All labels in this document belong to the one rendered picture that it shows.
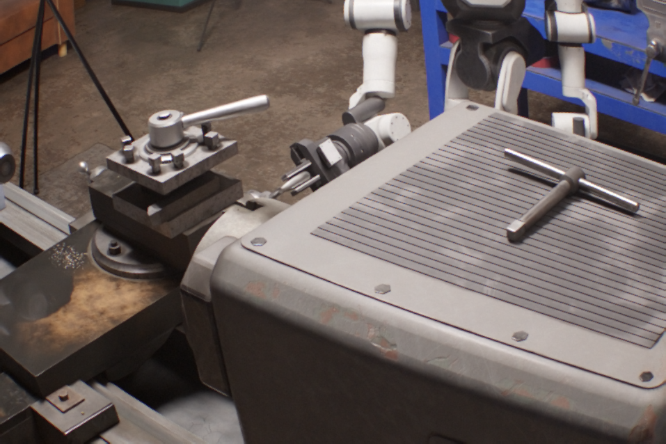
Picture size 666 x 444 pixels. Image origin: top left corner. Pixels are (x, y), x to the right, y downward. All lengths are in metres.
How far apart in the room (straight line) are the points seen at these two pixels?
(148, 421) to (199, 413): 0.23
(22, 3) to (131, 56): 0.80
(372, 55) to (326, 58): 2.88
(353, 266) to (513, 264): 0.16
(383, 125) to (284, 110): 2.45
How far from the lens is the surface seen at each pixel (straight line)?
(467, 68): 2.61
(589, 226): 1.16
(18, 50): 5.77
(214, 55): 5.47
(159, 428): 1.70
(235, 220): 1.47
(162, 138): 1.83
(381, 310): 1.06
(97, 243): 2.02
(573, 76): 2.63
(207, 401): 1.96
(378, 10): 2.37
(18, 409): 1.76
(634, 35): 3.17
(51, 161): 4.71
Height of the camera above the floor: 1.92
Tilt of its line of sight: 28 degrees down
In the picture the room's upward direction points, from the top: 5 degrees counter-clockwise
